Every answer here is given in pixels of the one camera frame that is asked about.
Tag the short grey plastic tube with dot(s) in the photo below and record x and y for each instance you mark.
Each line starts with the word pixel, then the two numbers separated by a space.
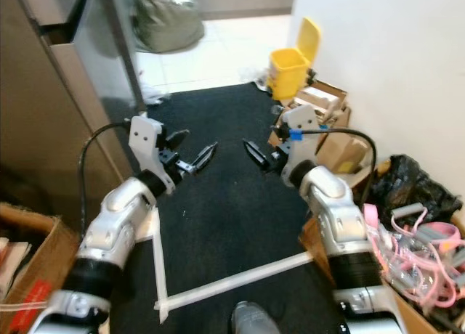
pixel 408 210

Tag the short white floor tape strip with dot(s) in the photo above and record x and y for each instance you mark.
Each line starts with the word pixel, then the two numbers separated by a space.
pixel 158 269

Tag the flat brown cardboard piece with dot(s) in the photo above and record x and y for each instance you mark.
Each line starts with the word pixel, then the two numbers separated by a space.
pixel 338 152

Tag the pale left wrist camera mount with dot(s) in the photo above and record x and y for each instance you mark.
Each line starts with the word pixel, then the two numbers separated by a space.
pixel 144 141

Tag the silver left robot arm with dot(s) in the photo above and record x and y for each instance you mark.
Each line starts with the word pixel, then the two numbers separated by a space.
pixel 109 232

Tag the long white floor tape strip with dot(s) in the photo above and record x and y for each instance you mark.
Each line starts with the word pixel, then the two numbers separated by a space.
pixel 240 282

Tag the brown wooden cabinet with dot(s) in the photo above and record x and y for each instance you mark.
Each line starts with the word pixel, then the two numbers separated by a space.
pixel 43 109

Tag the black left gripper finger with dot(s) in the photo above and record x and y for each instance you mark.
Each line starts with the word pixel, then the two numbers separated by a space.
pixel 176 138
pixel 203 155

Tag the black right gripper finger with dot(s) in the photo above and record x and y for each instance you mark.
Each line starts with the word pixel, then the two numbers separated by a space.
pixel 256 152
pixel 279 134

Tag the black plastic rubbish bag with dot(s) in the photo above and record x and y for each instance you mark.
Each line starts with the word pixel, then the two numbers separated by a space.
pixel 414 181

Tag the pale right wrist camera mount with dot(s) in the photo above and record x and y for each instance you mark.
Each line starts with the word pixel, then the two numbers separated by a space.
pixel 304 120

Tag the yellow plastic rubbish bin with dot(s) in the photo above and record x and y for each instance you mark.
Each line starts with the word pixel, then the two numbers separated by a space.
pixel 287 69

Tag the black floor carpet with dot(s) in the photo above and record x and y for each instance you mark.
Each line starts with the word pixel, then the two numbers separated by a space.
pixel 232 225

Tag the olive green stuffed bag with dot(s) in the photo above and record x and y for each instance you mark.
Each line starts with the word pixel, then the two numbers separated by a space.
pixel 167 22

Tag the cardboard box with red print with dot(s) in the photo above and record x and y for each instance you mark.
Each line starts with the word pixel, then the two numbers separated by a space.
pixel 36 265

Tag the open brown cardboard box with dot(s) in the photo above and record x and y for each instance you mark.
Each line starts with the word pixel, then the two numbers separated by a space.
pixel 323 102

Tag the grey robot foot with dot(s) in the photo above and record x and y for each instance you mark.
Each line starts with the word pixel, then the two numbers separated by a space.
pixel 254 319

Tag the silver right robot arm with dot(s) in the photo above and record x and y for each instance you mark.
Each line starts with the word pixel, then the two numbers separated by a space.
pixel 334 203

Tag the pale wrist camera mount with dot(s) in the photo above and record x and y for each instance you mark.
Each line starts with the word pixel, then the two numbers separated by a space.
pixel 144 141
pixel 304 120

